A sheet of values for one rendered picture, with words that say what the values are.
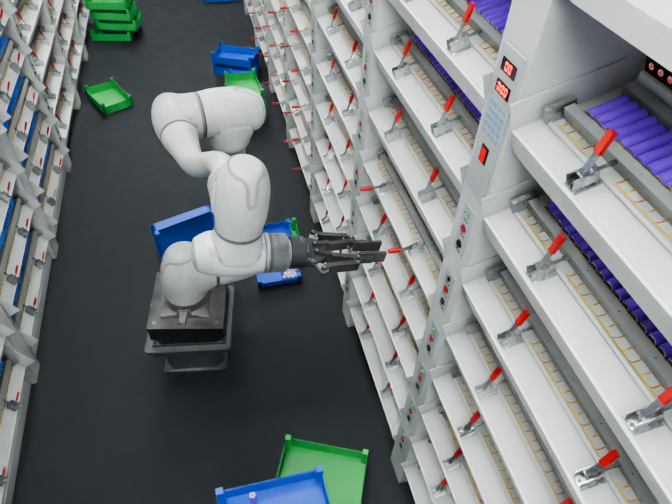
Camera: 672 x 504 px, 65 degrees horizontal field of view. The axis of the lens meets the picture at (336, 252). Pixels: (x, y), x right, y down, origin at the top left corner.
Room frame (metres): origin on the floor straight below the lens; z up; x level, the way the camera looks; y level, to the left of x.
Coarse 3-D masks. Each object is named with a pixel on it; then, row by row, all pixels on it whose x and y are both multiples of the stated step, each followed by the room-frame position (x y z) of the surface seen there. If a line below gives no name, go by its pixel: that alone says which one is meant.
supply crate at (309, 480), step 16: (272, 480) 0.59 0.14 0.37; (288, 480) 0.61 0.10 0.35; (304, 480) 0.62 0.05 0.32; (320, 480) 0.62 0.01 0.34; (224, 496) 0.55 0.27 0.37; (240, 496) 0.56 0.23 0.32; (256, 496) 0.57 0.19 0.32; (272, 496) 0.57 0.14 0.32; (288, 496) 0.57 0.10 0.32; (304, 496) 0.57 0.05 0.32; (320, 496) 0.58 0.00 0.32
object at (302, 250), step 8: (296, 240) 0.86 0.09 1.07; (304, 240) 0.86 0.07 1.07; (312, 240) 0.90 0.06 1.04; (296, 248) 0.84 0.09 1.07; (304, 248) 0.84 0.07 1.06; (312, 248) 0.87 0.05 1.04; (320, 248) 0.87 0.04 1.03; (296, 256) 0.82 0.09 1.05; (304, 256) 0.83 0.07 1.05; (312, 256) 0.84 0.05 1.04; (320, 256) 0.85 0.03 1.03; (296, 264) 0.82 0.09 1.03; (304, 264) 0.82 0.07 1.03; (312, 264) 0.83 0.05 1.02
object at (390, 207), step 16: (368, 160) 1.43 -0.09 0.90; (368, 176) 1.38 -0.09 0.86; (384, 176) 1.34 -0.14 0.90; (384, 208) 1.20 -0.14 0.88; (400, 208) 1.19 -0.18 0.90; (416, 208) 1.18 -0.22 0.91; (400, 224) 1.13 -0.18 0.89; (400, 240) 1.07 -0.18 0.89; (416, 240) 1.06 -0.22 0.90; (432, 240) 1.05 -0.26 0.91; (416, 256) 1.00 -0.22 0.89; (416, 272) 0.95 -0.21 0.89; (432, 288) 0.89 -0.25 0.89
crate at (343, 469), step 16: (288, 448) 0.85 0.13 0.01; (304, 448) 0.86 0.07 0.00; (320, 448) 0.85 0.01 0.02; (336, 448) 0.84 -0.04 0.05; (288, 464) 0.80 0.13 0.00; (304, 464) 0.80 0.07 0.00; (320, 464) 0.80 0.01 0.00; (336, 464) 0.81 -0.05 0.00; (352, 464) 0.81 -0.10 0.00; (336, 480) 0.75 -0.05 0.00; (352, 480) 0.75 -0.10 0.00; (336, 496) 0.70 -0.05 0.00; (352, 496) 0.70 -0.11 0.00
